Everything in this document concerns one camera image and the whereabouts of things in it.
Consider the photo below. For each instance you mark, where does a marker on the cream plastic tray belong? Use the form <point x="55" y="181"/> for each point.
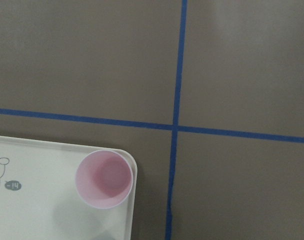
<point x="38" y="196"/>

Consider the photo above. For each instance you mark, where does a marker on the grey cup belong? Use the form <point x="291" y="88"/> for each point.
<point x="110" y="234"/>

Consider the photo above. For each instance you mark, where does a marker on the pink cup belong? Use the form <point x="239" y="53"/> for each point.
<point x="104" y="179"/>

